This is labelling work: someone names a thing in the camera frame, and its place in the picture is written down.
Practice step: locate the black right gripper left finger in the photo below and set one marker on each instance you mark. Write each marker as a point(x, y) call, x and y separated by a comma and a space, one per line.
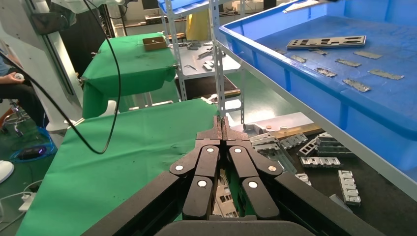
point(202, 169)

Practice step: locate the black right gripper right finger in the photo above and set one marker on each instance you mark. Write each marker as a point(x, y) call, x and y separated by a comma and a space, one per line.
point(247, 169)

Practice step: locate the silver I/O shield plate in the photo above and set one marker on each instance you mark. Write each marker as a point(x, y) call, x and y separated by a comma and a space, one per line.
point(224, 198)
point(325, 42)

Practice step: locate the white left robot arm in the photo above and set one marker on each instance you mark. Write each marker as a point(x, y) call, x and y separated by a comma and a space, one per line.
point(75, 5)

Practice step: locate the small open cardboard box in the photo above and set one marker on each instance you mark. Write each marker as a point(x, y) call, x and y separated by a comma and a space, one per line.
point(153, 44)

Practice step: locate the blue plastic tray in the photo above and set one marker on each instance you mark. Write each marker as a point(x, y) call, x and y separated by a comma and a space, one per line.
point(374, 110)
point(182, 5)

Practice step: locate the grey metal cylinder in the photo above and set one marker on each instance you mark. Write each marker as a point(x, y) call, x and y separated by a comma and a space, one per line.
point(254, 128)

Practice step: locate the small silver metal clip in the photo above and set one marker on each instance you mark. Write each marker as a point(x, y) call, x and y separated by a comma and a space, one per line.
point(303, 178)

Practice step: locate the tan wooden board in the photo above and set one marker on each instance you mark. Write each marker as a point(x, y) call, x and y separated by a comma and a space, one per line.
point(293, 133)

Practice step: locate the white lower shelf board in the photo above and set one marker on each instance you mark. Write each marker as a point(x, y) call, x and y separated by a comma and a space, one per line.
point(286, 120)

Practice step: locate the green table cloth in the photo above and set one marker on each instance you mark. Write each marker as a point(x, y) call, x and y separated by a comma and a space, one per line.
point(114, 163)

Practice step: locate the white perforated shelf unit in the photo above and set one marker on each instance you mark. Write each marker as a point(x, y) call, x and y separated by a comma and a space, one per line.
point(195, 70)

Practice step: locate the green cloth covered table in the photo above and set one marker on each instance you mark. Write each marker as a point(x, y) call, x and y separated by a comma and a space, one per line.
point(130, 65)

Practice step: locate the white metal shelf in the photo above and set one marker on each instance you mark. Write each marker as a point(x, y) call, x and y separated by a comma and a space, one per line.
point(374, 160)

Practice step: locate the black rubber mat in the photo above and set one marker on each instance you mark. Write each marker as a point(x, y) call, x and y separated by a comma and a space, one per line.
point(384, 202)

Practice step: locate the yellow bag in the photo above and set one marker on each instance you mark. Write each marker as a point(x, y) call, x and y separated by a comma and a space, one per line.
point(197, 26)

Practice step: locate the white robot torso column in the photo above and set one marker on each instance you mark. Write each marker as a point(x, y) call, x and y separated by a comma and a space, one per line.
point(58, 104)

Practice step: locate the black power adapter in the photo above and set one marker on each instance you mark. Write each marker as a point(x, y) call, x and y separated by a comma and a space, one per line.
point(31, 153)

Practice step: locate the white power strip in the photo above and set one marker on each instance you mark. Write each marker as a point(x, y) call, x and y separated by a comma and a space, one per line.
point(27, 202)

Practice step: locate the orange legged stool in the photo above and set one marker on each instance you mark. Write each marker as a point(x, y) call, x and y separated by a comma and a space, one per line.
point(14, 114)

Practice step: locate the white round base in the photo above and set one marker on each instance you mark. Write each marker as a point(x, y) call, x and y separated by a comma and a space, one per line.
point(5, 171)

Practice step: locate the seated person dark trousers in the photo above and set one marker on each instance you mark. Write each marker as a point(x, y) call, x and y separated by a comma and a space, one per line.
point(19, 94)

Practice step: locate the large grey metal frame plate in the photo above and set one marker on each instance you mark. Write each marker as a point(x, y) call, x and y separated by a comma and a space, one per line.
point(264, 140)

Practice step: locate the grey slotted metal bracket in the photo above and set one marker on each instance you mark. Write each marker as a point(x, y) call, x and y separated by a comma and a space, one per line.
point(335, 151)
point(321, 162)
point(308, 148)
point(293, 141)
point(349, 189)

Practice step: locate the grey metal bar bracket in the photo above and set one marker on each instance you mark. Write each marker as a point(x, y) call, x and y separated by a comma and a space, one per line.
point(338, 202)

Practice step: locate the white perforated shelf post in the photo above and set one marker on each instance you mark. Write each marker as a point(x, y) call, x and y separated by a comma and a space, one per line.
point(219, 65)

